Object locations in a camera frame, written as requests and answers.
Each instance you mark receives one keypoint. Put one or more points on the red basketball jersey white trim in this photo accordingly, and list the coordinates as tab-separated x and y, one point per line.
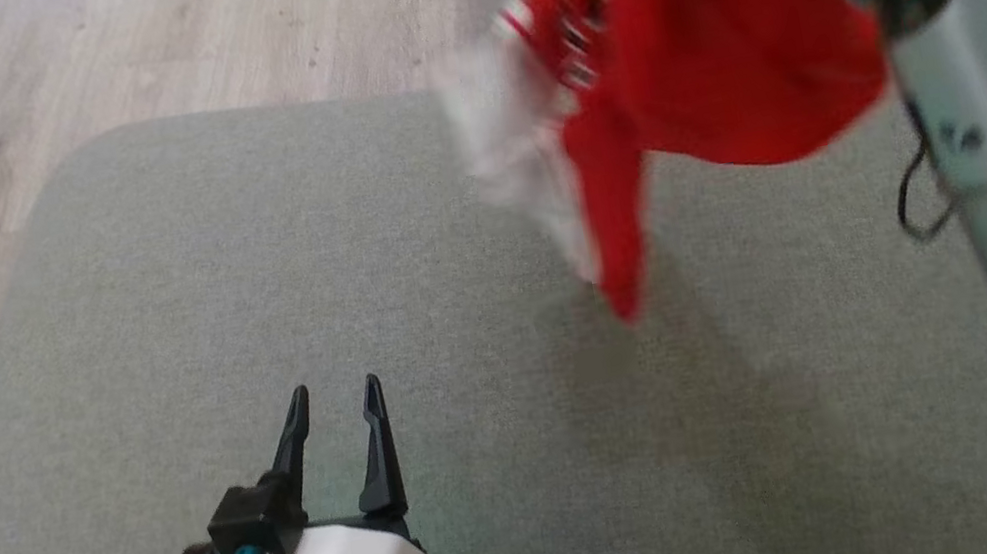
699	58

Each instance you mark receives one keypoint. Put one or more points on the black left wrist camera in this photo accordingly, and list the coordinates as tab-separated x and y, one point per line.
252	518

